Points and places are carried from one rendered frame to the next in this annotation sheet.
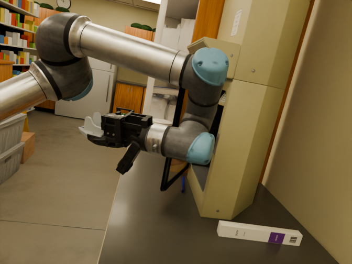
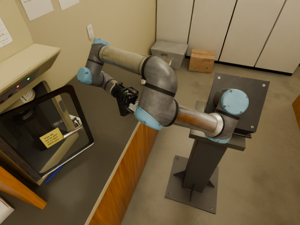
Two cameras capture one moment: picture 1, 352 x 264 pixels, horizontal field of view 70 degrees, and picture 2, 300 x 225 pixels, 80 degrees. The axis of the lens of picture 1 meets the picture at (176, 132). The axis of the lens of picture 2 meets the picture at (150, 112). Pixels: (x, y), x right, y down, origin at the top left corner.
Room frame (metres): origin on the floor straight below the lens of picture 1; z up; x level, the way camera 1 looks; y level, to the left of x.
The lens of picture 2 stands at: (1.14, 0.54, 1.81)
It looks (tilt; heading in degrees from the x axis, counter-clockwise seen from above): 46 degrees down; 208
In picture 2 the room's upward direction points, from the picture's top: straight up
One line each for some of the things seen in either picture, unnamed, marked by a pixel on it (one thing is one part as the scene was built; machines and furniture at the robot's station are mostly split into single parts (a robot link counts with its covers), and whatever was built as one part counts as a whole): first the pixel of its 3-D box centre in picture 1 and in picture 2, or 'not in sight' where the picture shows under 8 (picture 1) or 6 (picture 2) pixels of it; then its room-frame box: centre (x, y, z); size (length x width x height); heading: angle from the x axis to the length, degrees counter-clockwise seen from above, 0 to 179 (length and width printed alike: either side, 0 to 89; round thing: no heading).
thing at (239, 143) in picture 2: not in sight; (217, 122); (0.26, 0.57, 0.92); 0.32 x 0.32 x 0.04; 10
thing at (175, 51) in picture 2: not in sight; (169, 54); (-1.74, -0.59, 0.17); 0.60 x 0.42 x 0.33; 97
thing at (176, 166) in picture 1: (185, 131); (53, 136); (0.93, -0.03, 1.19); 0.30 x 0.01 x 0.40; 162
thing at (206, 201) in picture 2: not in sight; (202, 159); (0.26, 0.57, 0.45); 0.48 x 0.48 x 0.90; 10
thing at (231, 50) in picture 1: (206, 59); (18, 81); (0.92, -0.06, 1.46); 0.32 x 0.12 x 0.10; 9
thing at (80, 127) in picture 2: not in sight; (72, 129); (0.87, 0.02, 1.20); 0.10 x 0.05 x 0.03; 162
